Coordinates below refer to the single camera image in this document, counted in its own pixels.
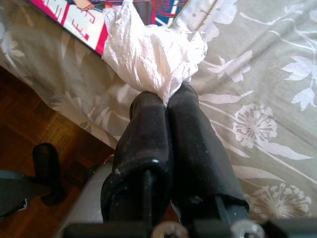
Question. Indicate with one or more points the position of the silver robot leg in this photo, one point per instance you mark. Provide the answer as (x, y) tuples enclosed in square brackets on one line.
[(84, 198)]

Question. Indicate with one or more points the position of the grey floral bedspread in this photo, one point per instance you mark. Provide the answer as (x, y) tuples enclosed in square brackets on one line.
[(260, 74)]

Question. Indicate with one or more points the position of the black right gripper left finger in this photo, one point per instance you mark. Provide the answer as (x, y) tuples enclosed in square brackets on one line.
[(143, 148)]

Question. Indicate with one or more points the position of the pink comic magazine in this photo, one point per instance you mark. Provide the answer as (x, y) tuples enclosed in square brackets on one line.
[(81, 22)]

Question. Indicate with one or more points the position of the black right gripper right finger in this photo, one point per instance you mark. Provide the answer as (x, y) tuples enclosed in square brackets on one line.
[(195, 153)]

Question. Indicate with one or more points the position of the white plastic bag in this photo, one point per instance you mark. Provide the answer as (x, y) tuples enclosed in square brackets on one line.
[(148, 54)]

